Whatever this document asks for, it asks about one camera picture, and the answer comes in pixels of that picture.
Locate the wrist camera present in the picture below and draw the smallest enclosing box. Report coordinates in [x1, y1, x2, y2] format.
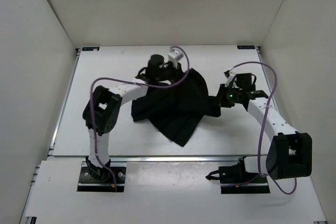
[224, 69, 236, 87]
[167, 48, 184, 66]

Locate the corner label sticker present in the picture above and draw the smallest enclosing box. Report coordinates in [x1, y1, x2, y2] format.
[81, 47, 100, 51]
[237, 45, 255, 50]

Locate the left corner label sticker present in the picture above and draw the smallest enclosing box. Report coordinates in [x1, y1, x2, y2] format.
[81, 47, 100, 51]

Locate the aluminium table rail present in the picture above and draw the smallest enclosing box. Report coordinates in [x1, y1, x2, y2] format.
[47, 154, 247, 164]

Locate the right corner label sticker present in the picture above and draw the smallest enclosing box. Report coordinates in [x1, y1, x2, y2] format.
[237, 45, 255, 50]

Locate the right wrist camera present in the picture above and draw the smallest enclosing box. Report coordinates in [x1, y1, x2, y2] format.
[224, 69, 236, 87]

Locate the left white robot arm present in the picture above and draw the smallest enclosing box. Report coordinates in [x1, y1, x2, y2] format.
[82, 49, 188, 183]

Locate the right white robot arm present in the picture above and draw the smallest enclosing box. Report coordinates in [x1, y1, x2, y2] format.
[216, 71, 312, 182]

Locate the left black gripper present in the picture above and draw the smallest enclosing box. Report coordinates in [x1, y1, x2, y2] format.
[156, 59, 188, 84]

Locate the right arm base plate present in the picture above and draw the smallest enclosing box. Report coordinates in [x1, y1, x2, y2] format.
[205, 158, 270, 195]

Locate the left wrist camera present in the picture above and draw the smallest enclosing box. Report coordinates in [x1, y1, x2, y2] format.
[167, 48, 184, 66]

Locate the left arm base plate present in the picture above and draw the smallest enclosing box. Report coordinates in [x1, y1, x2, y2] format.
[77, 165, 127, 193]

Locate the black pleated skirt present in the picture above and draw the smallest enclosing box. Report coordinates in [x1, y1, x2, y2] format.
[131, 69, 221, 147]

